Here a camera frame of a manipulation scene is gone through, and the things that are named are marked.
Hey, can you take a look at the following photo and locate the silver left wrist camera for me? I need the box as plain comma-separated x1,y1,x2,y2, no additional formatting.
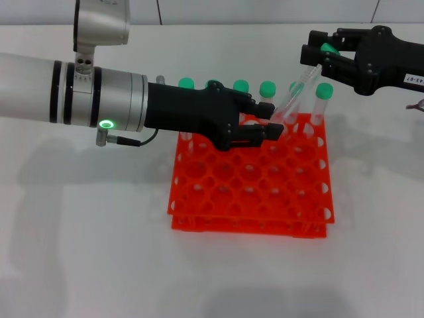
72,0,131,53

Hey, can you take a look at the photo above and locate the orange test tube rack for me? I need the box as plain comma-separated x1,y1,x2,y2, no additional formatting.
166,109,336,239

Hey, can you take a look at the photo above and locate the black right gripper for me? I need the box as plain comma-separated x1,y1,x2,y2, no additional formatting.
299,25,424,97

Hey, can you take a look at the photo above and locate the silver left camera bracket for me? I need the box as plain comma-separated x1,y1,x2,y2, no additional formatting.
73,49,97,82

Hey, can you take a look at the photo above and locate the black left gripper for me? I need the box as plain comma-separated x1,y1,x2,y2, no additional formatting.
144,81,286,152

